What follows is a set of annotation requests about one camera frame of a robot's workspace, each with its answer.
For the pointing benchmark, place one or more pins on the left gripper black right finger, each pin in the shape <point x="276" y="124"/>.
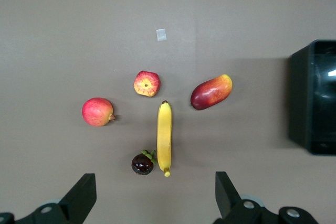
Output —
<point x="228" y="197"/>

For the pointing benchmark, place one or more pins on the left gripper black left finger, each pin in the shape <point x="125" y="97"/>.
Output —
<point x="78" y="197"/>

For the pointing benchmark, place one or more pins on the yellow banana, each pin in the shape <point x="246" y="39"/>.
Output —
<point x="164" y="134"/>

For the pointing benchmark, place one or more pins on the black plastic box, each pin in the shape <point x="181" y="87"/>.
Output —
<point x="312" y="98"/>

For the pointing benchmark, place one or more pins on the red yellow apple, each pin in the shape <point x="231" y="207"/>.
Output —
<point x="146" y="83"/>

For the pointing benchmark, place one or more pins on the dark purple mangosteen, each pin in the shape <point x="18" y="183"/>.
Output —
<point x="142" y="163"/>

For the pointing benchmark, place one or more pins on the red pomegranate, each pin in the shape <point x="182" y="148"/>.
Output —
<point x="96" y="111"/>

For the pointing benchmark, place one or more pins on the red yellow mango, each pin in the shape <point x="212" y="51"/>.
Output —
<point x="211" y="92"/>

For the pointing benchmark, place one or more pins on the brown table cover sheet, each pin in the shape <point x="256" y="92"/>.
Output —
<point x="78" y="37"/>

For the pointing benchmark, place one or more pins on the small clear tape patch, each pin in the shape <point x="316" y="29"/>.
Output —
<point x="161" y="34"/>

